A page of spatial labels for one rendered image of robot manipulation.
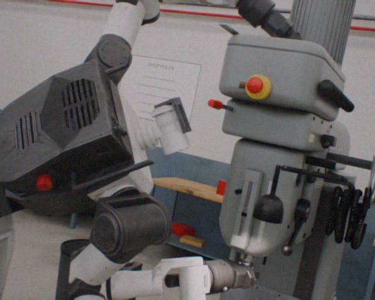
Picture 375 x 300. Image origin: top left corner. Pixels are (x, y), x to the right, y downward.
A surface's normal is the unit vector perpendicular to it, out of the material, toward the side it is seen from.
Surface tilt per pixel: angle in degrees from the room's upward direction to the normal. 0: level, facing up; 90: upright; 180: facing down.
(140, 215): 41
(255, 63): 90
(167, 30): 90
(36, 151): 74
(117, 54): 61
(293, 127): 90
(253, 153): 90
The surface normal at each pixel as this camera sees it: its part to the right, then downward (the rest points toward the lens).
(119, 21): -0.06, -0.49
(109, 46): 0.40, -0.36
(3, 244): -0.09, 0.04
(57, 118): -0.49, -0.32
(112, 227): -0.68, 0.03
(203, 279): 0.73, -0.18
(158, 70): -0.44, -0.03
